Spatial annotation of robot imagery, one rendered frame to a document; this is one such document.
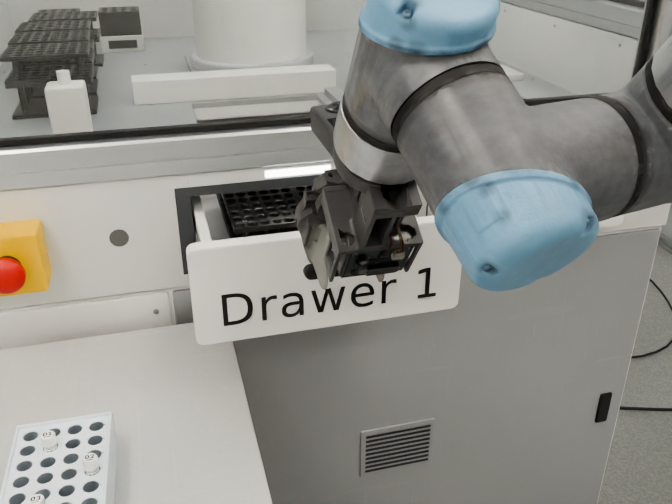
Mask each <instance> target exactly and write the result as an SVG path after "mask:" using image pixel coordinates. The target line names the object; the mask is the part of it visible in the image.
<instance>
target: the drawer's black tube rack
mask: <svg viewBox="0 0 672 504"><path fill-rule="evenodd" d="M313 185H314V184H313ZM313 185H302V186H292V187H282V188H272V189H262V190H252V191H241V192H231V193H221V194H216V196H217V199H218V203H219V206H220V209H221V212H222V216H223V219H224V222H225V225H226V228H227V232H228V235H229V238H230V239H232V238H241V237H250V236H259V235H268V234H276V233H285V232H294V231H298V229H297V227H293V228H284V229H275V230H266V231H257V232H249V233H240V234H234V231H233V228H232V222H247V221H251V220H260V219H269V218H278V217H288V216H295V210H296V207H297V205H298V204H299V202H300V201H301V200H302V198H303V192H304V191H312V187H313Z"/></svg>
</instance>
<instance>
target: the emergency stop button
mask: <svg viewBox="0 0 672 504"><path fill-rule="evenodd" d="M25 280H26V271H25V269H24V267H23V266H22V265H21V264H20V263H19V262H18V261H16V260H14V259H10V258H0V294H11V293H14V292H17V291H18V290H20V289H21V288H22V287H23V285H24V283H25Z"/></svg>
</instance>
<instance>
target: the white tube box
mask: <svg viewBox="0 0 672 504"><path fill-rule="evenodd" d="M49 430H51V431H53V432H55V435H56V440H57V449H56V450H54V451H52V452H44V448H43V446H42V443H41V439H40V436H41V434H42V433H43V432H45V431H49ZM88 453H95V454H96V455H97V456H98V461H99V470H100V471H99V473H97V474H96V475H93V476H87V475H86V472H85V470H84V467H83V462H82V459H83V457H84V456H85V455H86V454H88ZM116 458H117V437H116V432H115V427H114V421H113V416H112V412H105V413H98V414H92V415H85V416H78V417H72V418H65V419H58V420H51V421H45V422H38V423H31V424H25V425H18V426H17V428H16V431H15V435H14V439H13V443H12V448H11V452H10V456H9V460H8V464H7V468H6V472H5V476H4V480H3V484H2V489H1V493H0V504H28V503H27V502H28V499H29V498H30V497H31V496H33V495H35V494H41V495H43V496H44V499H45V503H46V504H114V497H115V477H116Z"/></svg>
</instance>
